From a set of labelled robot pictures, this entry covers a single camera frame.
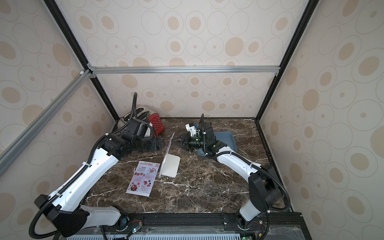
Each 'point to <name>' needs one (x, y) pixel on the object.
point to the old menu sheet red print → (143, 179)
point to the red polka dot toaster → (144, 114)
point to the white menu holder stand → (170, 166)
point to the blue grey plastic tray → (226, 137)
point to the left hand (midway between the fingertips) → (164, 143)
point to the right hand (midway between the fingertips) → (178, 140)
